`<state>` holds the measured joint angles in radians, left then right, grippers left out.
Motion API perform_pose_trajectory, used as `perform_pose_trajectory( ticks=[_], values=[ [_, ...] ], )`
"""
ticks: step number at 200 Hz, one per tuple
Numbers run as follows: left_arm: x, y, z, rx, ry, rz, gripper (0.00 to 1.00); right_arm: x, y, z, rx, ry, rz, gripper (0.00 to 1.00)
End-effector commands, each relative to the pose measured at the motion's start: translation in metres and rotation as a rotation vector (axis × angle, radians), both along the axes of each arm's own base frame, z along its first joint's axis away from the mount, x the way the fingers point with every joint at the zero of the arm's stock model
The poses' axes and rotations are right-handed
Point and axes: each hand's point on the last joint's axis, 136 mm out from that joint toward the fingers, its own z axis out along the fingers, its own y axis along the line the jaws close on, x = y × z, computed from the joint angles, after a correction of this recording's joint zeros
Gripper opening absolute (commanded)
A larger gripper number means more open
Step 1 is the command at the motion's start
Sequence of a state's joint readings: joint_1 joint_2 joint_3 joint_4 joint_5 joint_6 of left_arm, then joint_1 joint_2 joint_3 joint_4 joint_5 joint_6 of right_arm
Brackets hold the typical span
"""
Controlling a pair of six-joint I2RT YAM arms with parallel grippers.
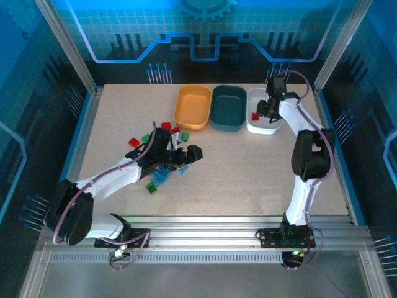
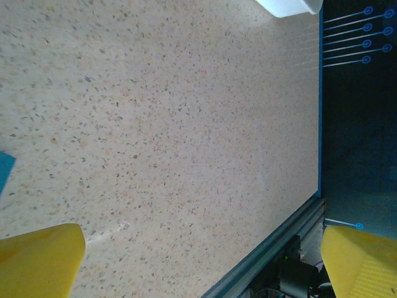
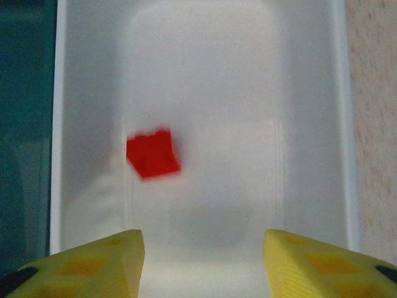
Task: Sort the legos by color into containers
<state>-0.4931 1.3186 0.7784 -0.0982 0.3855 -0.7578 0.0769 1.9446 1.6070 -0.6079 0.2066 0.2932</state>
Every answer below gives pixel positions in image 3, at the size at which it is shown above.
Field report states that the white plastic container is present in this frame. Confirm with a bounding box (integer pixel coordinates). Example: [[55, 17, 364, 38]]
[[48, 0, 362, 298]]

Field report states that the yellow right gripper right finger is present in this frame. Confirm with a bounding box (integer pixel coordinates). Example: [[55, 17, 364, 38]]
[[263, 228, 397, 298]]

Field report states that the red lego brick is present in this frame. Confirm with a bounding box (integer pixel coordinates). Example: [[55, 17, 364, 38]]
[[126, 126, 182, 183]]

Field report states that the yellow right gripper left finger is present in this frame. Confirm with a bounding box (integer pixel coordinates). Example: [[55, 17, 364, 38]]
[[0, 228, 147, 298]]

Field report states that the teal plastic container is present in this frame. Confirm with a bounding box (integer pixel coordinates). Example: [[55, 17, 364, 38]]
[[0, 0, 60, 274]]

